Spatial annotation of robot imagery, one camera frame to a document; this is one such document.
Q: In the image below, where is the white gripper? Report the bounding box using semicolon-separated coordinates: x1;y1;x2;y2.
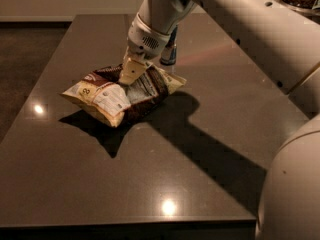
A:
119;13;171;86

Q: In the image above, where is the brown and cream chip bag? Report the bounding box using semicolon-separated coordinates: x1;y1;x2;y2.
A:
61;64;186;128

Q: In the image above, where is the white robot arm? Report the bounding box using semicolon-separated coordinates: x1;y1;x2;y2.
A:
120;0;320;240

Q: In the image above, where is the blue silver drink can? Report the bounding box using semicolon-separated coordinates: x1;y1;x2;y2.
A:
160;27;178;65

